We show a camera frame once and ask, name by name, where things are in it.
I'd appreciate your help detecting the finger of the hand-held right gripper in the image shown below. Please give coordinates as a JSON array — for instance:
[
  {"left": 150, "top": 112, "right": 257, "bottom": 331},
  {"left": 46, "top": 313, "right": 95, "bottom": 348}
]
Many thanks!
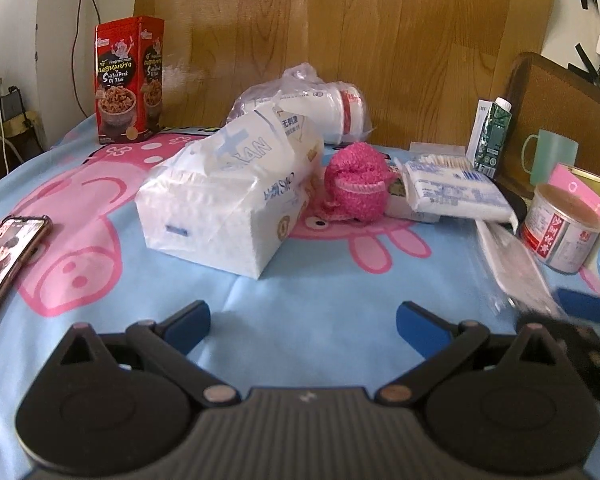
[
  {"left": 516, "top": 310, "right": 600, "bottom": 407},
  {"left": 555, "top": 287, "right": 600, "bottom": 326}
]

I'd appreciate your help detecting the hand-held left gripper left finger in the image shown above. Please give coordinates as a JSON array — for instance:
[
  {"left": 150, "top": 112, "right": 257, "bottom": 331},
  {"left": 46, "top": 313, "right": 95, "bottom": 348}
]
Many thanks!
[{"left": 54, "top": 301, "right": 242, "bottom": 407}]

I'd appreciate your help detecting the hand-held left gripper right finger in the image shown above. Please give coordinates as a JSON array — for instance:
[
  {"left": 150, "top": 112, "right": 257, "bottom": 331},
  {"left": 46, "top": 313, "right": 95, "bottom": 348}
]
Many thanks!
[{"left": 375, "top": 301, "right": 577, "bottom": 409}]

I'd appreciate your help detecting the clear plastic zip bag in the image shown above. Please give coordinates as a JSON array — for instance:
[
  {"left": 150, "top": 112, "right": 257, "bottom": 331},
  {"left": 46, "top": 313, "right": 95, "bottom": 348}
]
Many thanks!
[{"left": 475, "top": 219, "right": 568, "bottom": 317}]

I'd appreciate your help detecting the pink tin box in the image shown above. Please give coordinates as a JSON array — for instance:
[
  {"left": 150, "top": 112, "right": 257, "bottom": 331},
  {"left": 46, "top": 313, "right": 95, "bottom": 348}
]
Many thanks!
[{"left": 547, "top": 162, "right": 600, "bottom": 273}]

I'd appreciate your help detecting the floral pocket tissue pack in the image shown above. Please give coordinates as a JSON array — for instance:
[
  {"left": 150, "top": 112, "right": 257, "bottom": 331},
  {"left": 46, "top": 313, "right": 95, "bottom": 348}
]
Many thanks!
[{"left": 384, "top": 157, "right": 443, "bottom": 223}]

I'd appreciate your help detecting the cotton swab pack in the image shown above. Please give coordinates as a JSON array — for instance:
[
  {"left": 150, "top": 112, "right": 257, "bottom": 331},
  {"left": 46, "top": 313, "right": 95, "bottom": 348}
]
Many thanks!
[{"left": 402, "top": 154, "right": 514, "bottom": 224}]

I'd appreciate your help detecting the pink knitted scrubber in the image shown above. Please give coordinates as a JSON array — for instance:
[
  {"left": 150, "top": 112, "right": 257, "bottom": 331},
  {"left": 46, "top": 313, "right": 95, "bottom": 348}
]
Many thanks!
[{"left": 312, "top": 142, "right": 396, "bottom": 223}]

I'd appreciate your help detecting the white tin can red label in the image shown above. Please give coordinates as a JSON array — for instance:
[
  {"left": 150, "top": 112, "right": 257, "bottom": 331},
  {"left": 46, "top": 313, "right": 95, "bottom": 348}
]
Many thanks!
[{"left": 519, "top": 183, "right": 600, "bottom": 275}]

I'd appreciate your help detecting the printed blue pink blanket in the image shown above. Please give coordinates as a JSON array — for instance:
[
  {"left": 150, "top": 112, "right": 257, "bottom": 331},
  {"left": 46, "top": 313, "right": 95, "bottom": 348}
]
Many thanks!
[{"left": 0, "top": 110, "right": 600, "bottom": 480}]

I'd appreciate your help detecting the black round object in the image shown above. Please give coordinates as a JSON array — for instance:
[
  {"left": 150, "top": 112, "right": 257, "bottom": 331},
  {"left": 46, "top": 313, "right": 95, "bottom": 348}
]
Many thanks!
[{"left": 494, "top": 182, "right": 534, "bottom": 232}]

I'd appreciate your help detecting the white tissue pack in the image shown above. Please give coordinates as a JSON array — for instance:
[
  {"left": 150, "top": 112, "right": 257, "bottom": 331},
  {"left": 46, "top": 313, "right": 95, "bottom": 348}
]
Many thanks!
[{"left": 135, "top": 102, "right": 326, "bottom": 279}]

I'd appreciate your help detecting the pale green mug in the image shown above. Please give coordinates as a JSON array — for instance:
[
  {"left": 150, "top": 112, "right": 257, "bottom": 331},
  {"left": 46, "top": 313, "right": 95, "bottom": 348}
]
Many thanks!
[{"left": 522, "top": 129, "right": 580, "bottom": 189}]

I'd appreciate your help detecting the green drink carton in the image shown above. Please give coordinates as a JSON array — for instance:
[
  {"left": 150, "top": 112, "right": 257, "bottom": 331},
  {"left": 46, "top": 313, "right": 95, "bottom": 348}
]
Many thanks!
[{"left": 472, "top": 97, "right": 514, "bottom": 179}]

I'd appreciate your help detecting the smartphone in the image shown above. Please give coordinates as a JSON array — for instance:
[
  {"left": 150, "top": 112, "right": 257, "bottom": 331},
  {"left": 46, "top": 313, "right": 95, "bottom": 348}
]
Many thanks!
[{"left": 0, "top": 215, "right": 53, "bottom": 336}]

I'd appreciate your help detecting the brown tray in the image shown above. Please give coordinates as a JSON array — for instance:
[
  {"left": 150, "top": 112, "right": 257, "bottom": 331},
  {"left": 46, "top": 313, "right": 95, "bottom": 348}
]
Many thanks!
[{"left": 499, "top": 52, "right": 600, "bottom": 197}]

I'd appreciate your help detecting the white tube packet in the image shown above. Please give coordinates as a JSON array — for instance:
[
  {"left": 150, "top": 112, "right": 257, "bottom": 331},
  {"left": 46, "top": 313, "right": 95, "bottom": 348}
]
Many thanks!
[{"left": 466, "top": 100, "right": 493, "bottom": 161}]

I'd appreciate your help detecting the bagged stack of paper cups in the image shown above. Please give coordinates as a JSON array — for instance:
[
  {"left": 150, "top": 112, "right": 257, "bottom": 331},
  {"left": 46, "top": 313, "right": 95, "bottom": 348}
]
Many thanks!
[{"left": 225, "top": 62, "right": 373, "bottom": 147}]

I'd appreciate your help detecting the red snack box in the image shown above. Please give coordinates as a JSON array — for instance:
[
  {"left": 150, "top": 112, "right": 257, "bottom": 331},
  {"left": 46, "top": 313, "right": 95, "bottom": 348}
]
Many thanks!
[{"left": 94, "top": 16, "right": 166, "bottom": 146}]

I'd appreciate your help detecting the brown bag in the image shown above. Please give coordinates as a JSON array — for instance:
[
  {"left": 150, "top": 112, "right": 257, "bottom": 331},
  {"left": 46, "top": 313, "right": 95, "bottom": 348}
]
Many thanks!
[{"left": 0, "top": 110, "right": 47, "bottom": 191}]

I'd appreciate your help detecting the wooden panel board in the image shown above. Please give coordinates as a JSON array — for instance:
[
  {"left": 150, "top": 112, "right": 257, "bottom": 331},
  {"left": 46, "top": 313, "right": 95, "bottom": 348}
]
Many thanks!
[{"left": 134, "top": 0, "right": 556, "bottom": 153}]

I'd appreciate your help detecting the charging device with white cable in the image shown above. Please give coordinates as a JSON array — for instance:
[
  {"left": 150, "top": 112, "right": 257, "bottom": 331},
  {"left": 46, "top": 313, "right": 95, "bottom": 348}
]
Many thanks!
[{"left": 0, "top": 77, "right": 25, "bottom": 161}]

